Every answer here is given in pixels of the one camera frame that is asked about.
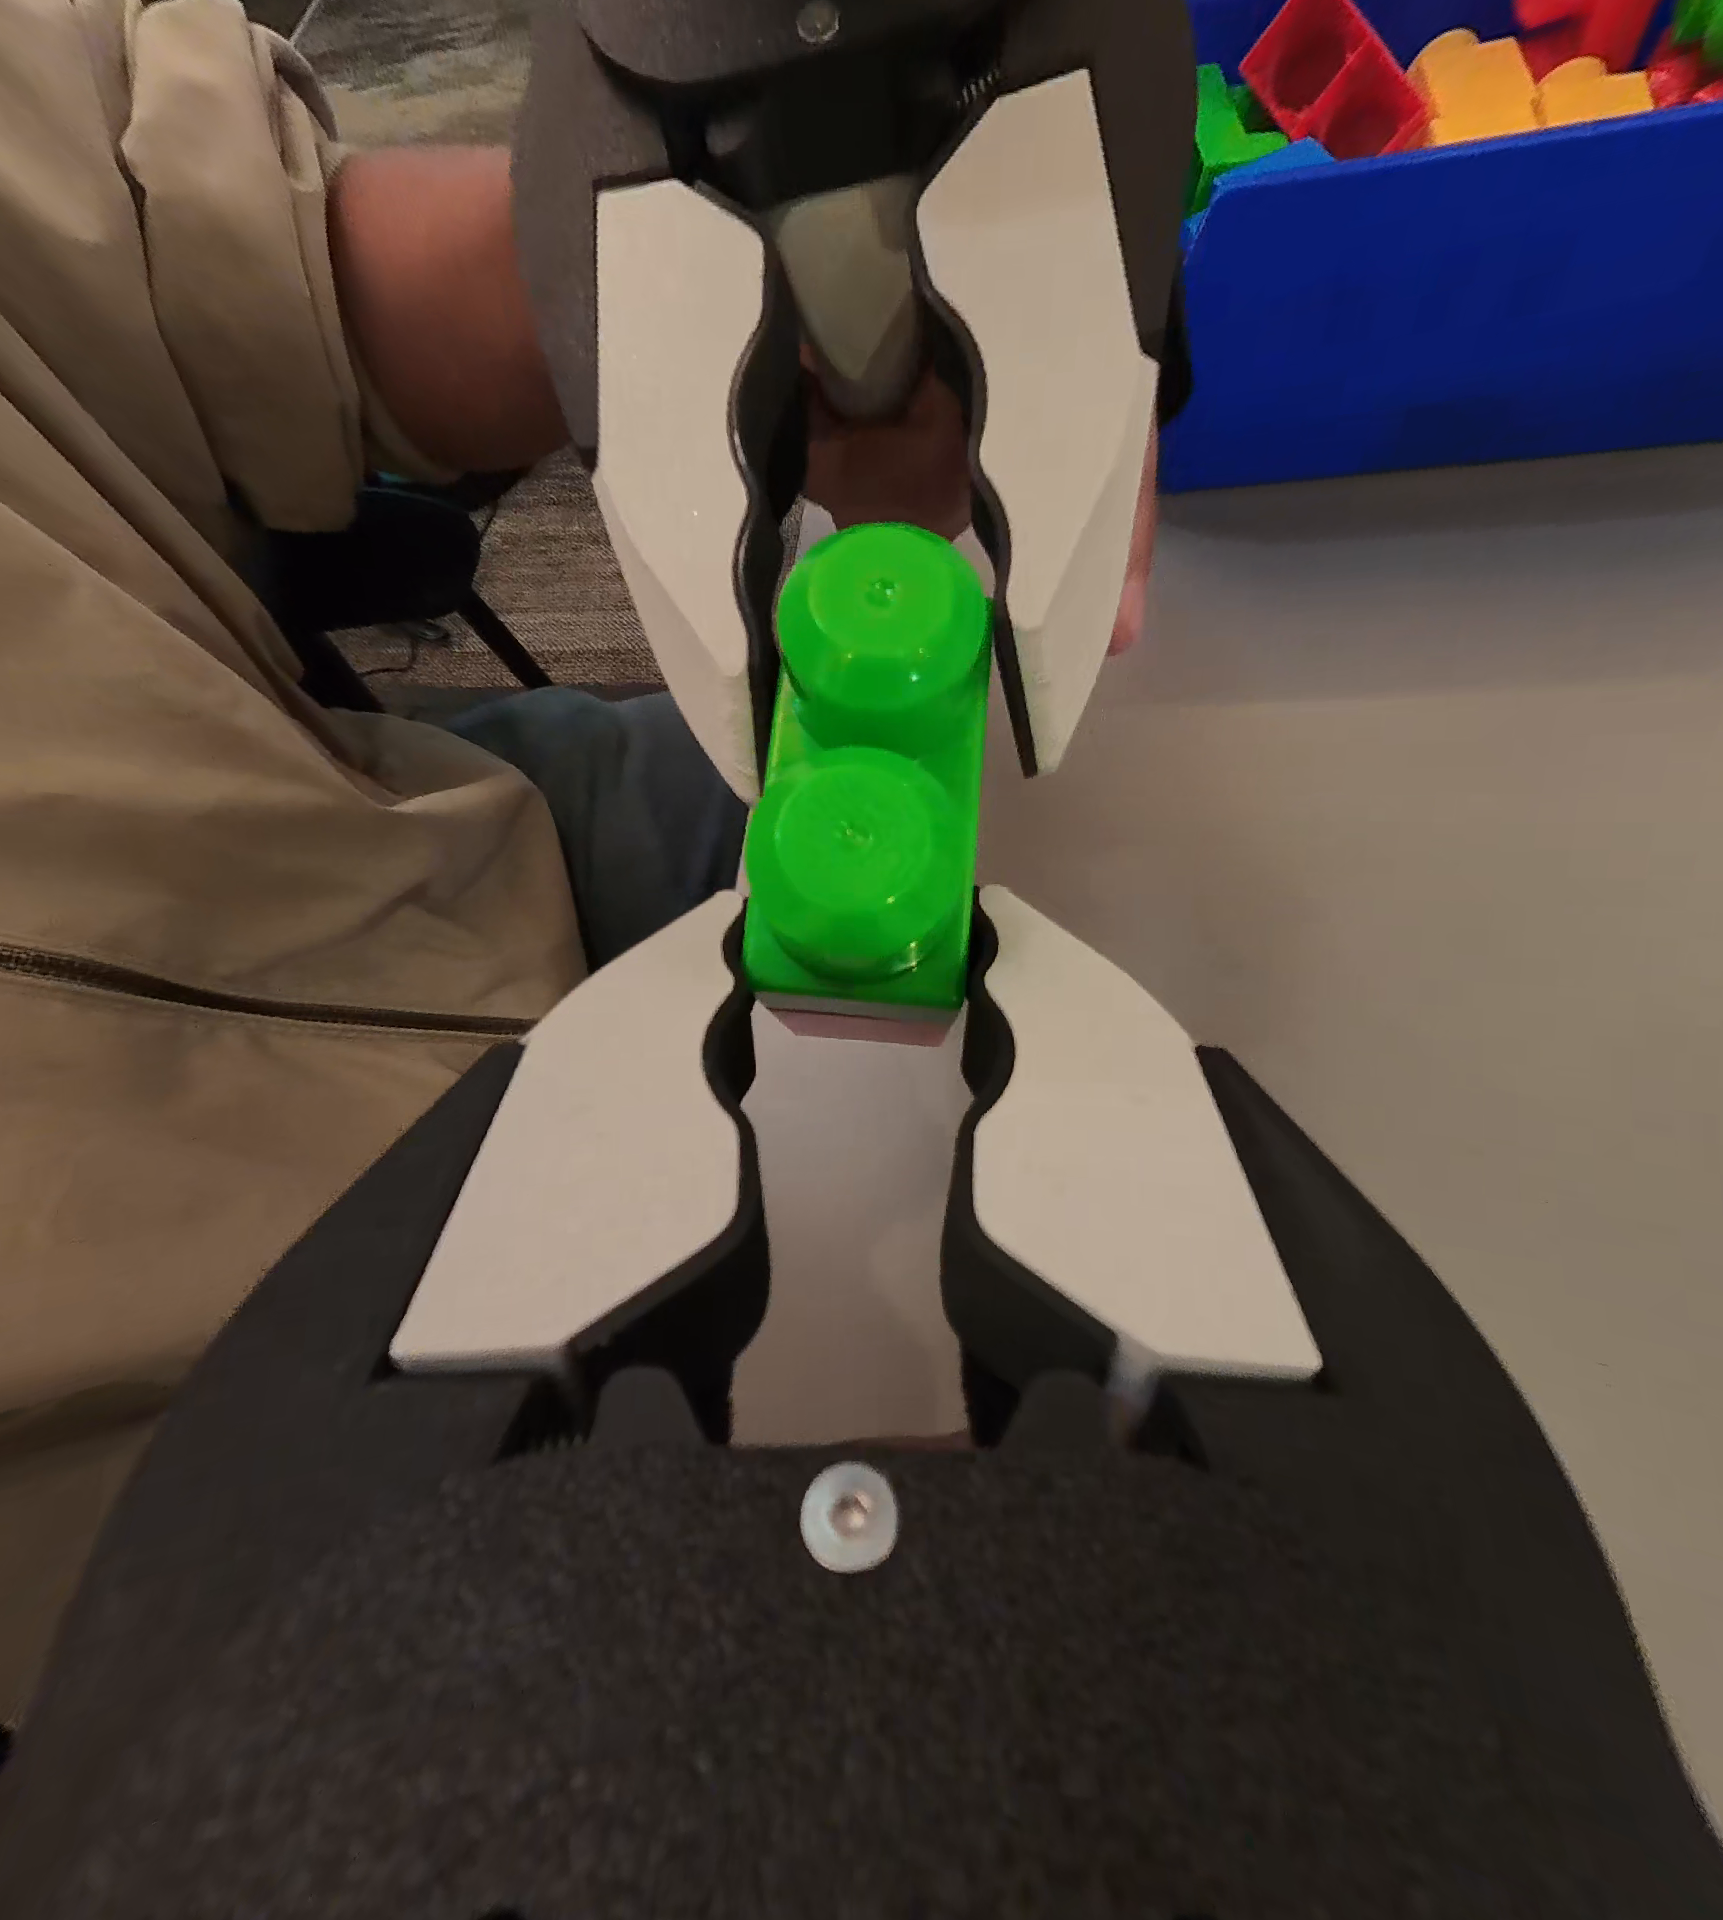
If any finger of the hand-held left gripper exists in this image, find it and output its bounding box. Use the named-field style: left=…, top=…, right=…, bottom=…
left=916, top=66, right=1164, bottom=781
left=596, top=173, right=804, bottom=791

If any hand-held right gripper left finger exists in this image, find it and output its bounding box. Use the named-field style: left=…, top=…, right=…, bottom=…
left=386, top=888, right=774, bottom=1380

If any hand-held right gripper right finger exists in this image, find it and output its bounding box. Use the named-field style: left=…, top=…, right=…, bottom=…
left=940, top=886, right=1328, bottom=1386

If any blue storage bin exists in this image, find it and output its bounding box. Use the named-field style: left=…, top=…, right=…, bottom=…
left=1156, top=0, right=1723, bottom=497

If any green mega block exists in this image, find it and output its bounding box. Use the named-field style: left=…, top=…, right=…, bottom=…
left=740, top=521, right=996, bottom=1009

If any person's left forearm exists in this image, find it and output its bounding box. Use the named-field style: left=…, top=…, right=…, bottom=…
left=338, top=144, right=570, bottom=481

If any pile of colourful blocks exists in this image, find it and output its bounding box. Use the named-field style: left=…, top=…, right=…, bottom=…
left=1192, top=0, right=1723, bottom=206

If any person's left hand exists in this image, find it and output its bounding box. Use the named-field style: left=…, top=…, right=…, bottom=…
left=1108, top=420, right=1160, bottom=668

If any person's jeans leg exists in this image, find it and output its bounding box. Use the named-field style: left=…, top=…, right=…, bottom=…
left=442, top=689, right=752, bottom=967

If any person's beige jacket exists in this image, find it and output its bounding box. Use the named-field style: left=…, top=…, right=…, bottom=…
left=0, top=0, right=600, bottom=1771

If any black stool frame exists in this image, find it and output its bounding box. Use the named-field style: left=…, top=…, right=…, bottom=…
left=256, top=473, right=554, bottom=713

